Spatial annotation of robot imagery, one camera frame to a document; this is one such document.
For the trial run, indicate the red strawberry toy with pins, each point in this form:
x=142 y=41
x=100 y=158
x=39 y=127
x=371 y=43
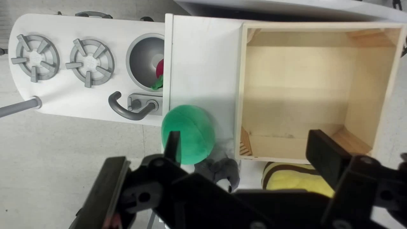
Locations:
x=159 y=71

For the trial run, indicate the light wooden box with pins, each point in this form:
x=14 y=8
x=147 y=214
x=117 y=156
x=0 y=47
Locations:
x=312 y=90

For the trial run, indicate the grey toy burner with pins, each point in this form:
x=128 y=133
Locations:
x=35 y=58
x=89 y=63

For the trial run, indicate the green ball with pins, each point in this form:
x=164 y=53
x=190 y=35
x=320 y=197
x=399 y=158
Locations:
x=192 y=132

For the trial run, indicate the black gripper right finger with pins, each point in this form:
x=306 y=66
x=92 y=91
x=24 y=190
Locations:
x=363 y=192

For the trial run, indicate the white toy cabinet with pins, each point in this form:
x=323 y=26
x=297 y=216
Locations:
x=203 y=64

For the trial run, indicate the grey toy faucet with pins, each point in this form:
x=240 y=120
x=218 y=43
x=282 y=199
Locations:
x=131 y=109

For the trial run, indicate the grey metal rod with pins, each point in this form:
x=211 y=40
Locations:
x=19 y=108

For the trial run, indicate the white toy kitchen counter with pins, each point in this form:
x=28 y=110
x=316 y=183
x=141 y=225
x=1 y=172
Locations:
x=84 y=106

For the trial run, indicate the grey plush toy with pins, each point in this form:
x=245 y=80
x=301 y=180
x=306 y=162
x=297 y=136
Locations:
x=217 y=170

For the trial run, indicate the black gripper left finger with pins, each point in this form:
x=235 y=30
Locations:
x=152 y=186

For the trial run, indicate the grey toy sink basin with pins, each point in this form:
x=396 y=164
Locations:
x=141 y=59

